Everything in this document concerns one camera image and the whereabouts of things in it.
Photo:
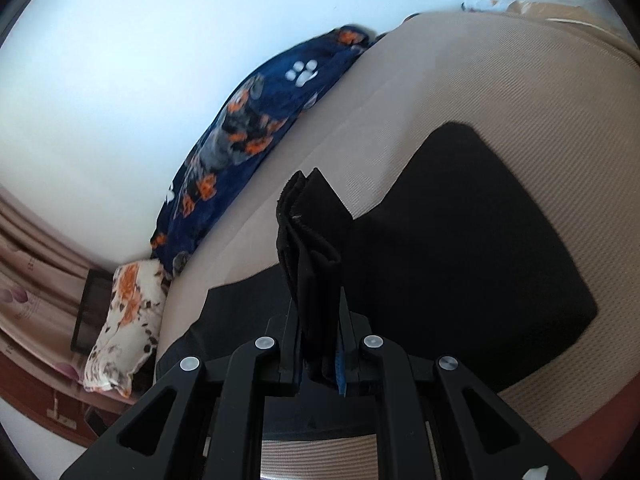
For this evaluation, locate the beige woven bed mat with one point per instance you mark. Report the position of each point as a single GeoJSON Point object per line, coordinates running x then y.
{"type": "Point", "coordinates": [450, 85]}

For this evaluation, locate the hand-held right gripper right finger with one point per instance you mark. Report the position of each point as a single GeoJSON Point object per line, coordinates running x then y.
{"type": "Point", "coordinates": [341, 362]}

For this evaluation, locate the white orange floral pillow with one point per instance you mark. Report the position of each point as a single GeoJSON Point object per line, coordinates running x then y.
{"type": "Point", "coordinates": [125, 320]}

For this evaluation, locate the brown wooden bed frame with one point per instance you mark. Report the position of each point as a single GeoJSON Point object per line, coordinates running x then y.
{"type": "Point", "coordinates": [40, 400]}

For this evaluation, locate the pink floral curtain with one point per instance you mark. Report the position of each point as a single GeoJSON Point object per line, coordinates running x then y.
{"type": "Point", "coordinates": [30, 285]}

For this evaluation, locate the black pants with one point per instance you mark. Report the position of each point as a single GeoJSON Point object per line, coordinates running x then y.
{"type": "Point", "coordinates": [475, 260]}

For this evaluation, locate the blue dog print blanket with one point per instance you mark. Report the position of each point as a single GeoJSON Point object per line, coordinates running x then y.
{"type": "Point", "coordinates": [260, 125]}

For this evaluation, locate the black framed panel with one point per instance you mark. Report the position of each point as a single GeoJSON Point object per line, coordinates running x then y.
{"type": "Point", "coordinates": [90, 310]}

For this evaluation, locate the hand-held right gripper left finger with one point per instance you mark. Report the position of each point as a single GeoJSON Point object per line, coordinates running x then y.
{"type": "Point", "coordinates": [292, 355]}

